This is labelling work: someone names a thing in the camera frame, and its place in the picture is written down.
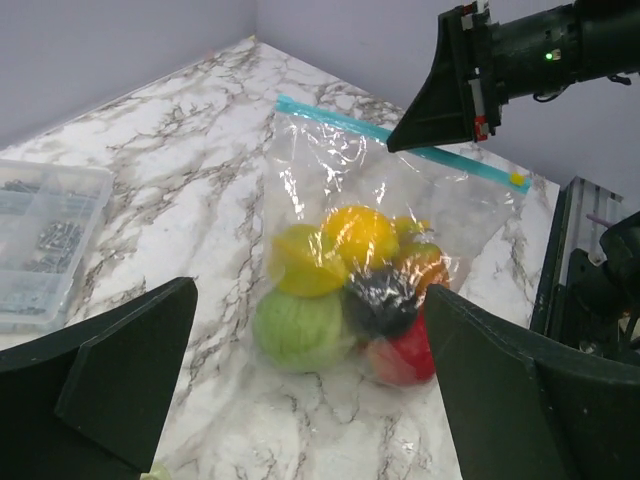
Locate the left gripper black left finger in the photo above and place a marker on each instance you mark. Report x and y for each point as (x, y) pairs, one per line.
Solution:
(90, 401)

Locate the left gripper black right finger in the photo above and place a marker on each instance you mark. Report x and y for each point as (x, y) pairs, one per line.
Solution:
(522, 406)

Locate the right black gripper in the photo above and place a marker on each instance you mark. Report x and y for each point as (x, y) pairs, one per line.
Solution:
(480, 65)

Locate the red toy apple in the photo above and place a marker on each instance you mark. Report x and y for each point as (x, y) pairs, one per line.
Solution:
(403, 361)

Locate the orange toy fruit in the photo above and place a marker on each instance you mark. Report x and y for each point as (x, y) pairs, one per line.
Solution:
(363, 236)

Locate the clear zip top bag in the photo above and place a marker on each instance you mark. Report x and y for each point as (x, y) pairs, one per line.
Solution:
(321, 160)

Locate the dark purple toy fruit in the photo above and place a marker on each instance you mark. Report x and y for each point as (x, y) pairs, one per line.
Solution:
(380, 303)

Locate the green toy cabbage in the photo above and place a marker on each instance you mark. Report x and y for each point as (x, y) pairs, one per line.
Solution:
(300, 334)

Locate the yellow toy banana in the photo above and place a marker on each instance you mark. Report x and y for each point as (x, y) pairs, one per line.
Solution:
(407, 227)

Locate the clear plastic compartment box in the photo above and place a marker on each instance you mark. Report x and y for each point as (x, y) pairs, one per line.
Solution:
(50, 218)

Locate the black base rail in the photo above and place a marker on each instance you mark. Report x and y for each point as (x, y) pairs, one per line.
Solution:
(582, 214)

